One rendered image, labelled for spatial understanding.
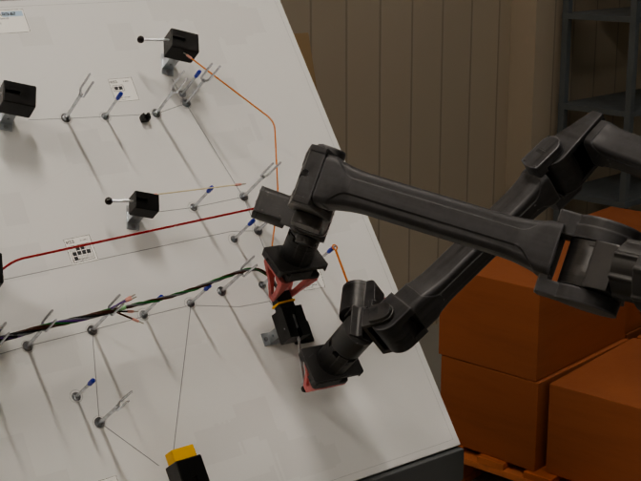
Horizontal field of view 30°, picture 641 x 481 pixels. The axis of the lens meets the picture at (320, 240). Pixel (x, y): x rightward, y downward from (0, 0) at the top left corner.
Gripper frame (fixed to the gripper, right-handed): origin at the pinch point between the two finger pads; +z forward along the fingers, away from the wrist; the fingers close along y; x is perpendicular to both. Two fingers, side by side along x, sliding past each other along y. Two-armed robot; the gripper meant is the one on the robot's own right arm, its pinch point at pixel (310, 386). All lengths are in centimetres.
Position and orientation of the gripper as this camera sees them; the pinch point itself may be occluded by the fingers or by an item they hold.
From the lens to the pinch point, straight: 209.4
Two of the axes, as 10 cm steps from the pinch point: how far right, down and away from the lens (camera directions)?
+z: -4.2, 5.6, 7.2
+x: 3.9, 8.2, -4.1
